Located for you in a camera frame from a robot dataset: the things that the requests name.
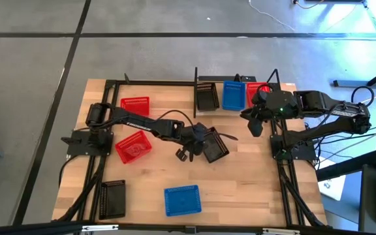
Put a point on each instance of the black plastic basket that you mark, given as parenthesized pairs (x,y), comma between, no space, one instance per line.
(207,98)
(113,199)
(217,150)

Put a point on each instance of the black aluminium rig frame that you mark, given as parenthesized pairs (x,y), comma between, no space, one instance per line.
(149,83)

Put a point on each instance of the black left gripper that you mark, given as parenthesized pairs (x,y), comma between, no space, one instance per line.
(197,138)

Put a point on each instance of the blue plastic basket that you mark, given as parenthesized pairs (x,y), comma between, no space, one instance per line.
(233,96)
(182,200)

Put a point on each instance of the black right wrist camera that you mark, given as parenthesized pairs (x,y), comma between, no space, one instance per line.
(256,128)

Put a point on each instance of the white printed sheet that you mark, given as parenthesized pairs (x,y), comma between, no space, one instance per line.
(331,187)

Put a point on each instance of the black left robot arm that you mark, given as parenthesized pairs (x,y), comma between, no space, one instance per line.
(135,122)

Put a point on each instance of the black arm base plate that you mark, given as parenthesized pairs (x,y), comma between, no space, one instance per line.
(77,148)
(302,153)

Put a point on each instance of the black side desk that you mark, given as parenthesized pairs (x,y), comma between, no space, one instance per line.
(369,202)

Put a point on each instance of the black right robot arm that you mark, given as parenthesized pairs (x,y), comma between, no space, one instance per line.
(322,102)

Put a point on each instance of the silver metal bracket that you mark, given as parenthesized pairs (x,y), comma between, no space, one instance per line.
(100,228)
(281,231)

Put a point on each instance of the black desk leg bar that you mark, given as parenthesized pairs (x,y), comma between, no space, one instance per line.
(351,83)

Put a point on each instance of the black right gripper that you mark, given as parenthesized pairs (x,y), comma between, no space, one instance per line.
(261,106)

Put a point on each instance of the red plastic basket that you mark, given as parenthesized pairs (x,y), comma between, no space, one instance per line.
(135,106)
(251,98)
(132,147)

